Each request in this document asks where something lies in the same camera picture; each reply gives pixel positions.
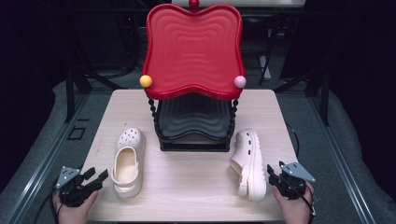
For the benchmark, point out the cream clog shoe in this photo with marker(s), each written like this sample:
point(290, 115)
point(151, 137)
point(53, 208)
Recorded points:
point(127, 163)
point(249, 165)

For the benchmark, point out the person's right hand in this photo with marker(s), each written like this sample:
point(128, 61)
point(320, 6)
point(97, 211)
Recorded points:
point(294, 210)

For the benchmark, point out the black metal stand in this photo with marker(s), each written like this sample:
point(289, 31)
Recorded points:
point(74, 90)
point(317, 90)

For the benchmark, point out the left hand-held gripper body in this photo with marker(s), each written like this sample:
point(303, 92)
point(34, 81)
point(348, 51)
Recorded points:
point(73, 193)

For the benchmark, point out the aluminium floor rail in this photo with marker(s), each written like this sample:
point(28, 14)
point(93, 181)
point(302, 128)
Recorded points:
point(342, 161)
point(40, 168)

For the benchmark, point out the white stand leg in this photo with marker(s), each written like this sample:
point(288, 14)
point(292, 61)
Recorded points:
point(265, 68)

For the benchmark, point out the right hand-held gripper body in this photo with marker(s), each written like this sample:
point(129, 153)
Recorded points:
point(292, 183)

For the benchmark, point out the person's left hand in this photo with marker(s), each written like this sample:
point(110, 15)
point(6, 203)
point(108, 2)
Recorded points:
point(73, 214)

